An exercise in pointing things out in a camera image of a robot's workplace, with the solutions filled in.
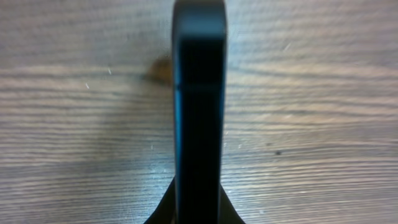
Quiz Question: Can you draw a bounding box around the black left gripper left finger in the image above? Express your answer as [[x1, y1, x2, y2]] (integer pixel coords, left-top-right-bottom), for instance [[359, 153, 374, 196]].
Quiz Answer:
[[144, 179, 176, 224]]

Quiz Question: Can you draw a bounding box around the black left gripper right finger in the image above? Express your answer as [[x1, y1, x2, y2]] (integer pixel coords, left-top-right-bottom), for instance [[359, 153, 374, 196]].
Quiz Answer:
[[219, 186, 245, 224]]

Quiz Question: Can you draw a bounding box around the blue Galaxy smartphone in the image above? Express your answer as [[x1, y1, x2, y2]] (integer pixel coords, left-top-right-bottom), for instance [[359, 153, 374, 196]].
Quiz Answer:
[[172, 1, 227, 223]]

